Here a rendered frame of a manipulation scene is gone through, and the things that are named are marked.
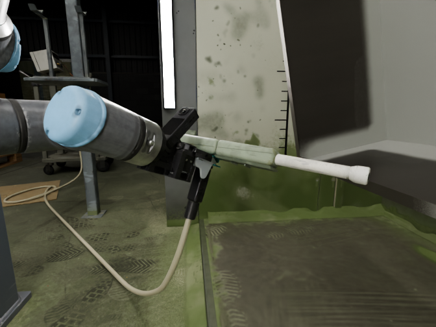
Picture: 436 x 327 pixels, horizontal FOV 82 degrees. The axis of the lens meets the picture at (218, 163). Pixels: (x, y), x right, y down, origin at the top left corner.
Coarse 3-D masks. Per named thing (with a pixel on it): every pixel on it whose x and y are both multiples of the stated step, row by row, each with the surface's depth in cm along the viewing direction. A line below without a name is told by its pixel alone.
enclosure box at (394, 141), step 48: (288, 0) 77; (336, 0) 80; (384, 0) 80; (432, 0) 66; (288, 48) 80; (336, 48) 83; (384, 48) 84; (432, 48) 69; (336, 96) 86; (384, 96) 89; (432, 96) 72; (336, 144) 89; (384, 144) 87; (432, 144) 75; (384, 192) 51; (432, 192) 49
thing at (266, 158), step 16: (192, 144) 66; (208, 144) 63; (224, 144) 60; (240, 144) 58; (224, 160) 64; (240, 160) 57; (256, 160) 55; (272, 160) 54; (288, 160) 52; (304, 160) 50; (208, 176) 65; (336, 176) 47; (352, 176) 45; (368, 176) 44; (192, 192) 64; (192, 208) 63
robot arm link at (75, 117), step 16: (64, 96) 37; (80, 96) 36; (96, 96) 38; (48, 112) 38; (64, 112) 36; (80, 112) 35; (96, 112) 36; (112, 112) 39; (128, 112) 42; (48, 128) 37; (64, 128) 35; (80, 128) 35; (96, 128) 37; (112, 128) 39; (128, 128) 41; (144, 128) 44; (64, 144) 37; (80, 144) 37; (96, 144) 38; (112, 144) 40; (128, 144) 42
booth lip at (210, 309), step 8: (200, 224) 135; (200, 232) 127; (200, 240) 120; (208, 264) 100; (208, 272) 94; (208, 280) 90; (208, 288) 86; (208, 296) 82; (208, 304) 79; (208, 312) 76; (208, 320) 73; (216, 320) 73
